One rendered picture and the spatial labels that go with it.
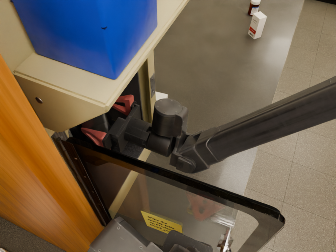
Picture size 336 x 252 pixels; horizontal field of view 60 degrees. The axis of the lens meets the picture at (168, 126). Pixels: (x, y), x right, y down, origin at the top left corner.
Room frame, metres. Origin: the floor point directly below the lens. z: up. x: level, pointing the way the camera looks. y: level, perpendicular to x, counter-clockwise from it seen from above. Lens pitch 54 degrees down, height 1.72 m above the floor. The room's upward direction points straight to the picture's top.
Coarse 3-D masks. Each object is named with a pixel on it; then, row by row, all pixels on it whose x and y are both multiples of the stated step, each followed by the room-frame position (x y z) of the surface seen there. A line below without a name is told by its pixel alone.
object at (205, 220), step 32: (96, 160) 0.20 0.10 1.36; (128, 160) 0.18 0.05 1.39; (96, 192) 0.21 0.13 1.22; (128, 192) 0.19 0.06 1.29; (160, 192) 0.16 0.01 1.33; (192, 192) 0.15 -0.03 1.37; (224, 192) 0.14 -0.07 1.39; (192, 224) 0.14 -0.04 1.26; (224, 224) 0.13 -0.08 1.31; (256, 224) 0.12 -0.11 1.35
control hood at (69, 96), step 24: (168, 0) 0.35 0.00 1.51; (168, 24) 0.31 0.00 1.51; (144, 48) 0.26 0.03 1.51; (24, 72) 0.22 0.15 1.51; (48, 72) 0.22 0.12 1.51; (72, 72) 0.22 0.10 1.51; (48, 96) 0.20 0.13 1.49; (72, 96) 0.19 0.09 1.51; (96, 96) 0.19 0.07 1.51; (48, 120) 0.21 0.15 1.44; (72, 120) 0.20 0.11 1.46
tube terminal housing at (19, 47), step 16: (0, 0) 0.25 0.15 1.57; (0, 16) 0.24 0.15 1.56; (16, 16) 0.25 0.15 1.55; (0, 32) 0.23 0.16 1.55; (16, 32) 0.25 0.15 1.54; (0, 48) 0.22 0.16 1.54; (16, 48) 0.24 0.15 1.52; (32, 48) 0.25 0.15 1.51; (16, 64) 0.23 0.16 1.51; (144, 64) 0.52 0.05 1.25; (16, 80) 0.22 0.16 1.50; (144, 80) 0.52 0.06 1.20; (144, 96) 0.51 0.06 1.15; (144, 112) 0.50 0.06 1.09; (64, 160) 0.22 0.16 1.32; (144, 160) 0.43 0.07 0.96
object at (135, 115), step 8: (136, 104) 0.43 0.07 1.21; (136, 112) 0.42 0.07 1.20; (128, 120) 0.39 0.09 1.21; (136, 120) 0.39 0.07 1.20; (128, 128) 0.37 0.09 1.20; (136, 128) 0.37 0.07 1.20; (144, 128) 0.37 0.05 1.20; (120, 136) 0.35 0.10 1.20; (128, 136) 0.36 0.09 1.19; (136, 136) 0.35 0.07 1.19; (144, 136) 0.35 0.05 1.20; (120, 144) 0.35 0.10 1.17; (136, 144) 0.35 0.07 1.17; (144, 144) 0.34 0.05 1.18; (120, 152) 0.34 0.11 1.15
